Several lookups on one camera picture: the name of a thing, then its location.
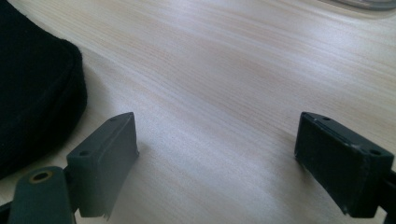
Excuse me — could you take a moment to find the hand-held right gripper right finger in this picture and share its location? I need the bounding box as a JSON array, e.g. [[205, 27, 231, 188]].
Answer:
[[293, 111, 395, 218]]

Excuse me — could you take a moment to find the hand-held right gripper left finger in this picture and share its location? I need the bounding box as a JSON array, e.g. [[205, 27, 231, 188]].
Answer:
[[65, 111, 140, 220]]

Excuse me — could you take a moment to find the black sock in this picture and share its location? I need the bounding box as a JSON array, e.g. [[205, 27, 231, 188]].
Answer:
[[0, 0, 89, 180]]

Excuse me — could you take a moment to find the brown transparent lid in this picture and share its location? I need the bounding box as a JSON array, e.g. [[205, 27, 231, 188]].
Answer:
[[320, 0, 396, 12]]

